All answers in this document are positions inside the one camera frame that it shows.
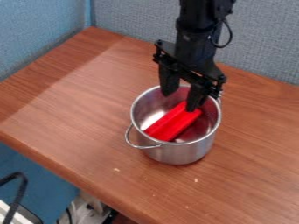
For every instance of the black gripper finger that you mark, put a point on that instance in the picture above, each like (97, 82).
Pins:
(169, 79)
(197, 96)

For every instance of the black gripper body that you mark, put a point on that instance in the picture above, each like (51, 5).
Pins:
(190, 57)

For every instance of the red block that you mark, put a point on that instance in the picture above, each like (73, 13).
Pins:
(174, 122)

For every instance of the stainless steel pot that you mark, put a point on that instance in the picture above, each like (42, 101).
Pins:
(192, 145)

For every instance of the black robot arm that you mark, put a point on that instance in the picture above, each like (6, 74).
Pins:
(204, 16)

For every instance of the white power strip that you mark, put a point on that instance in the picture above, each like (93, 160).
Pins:
(86, 210)

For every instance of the grey white device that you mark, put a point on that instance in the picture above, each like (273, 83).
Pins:
(23, 216)

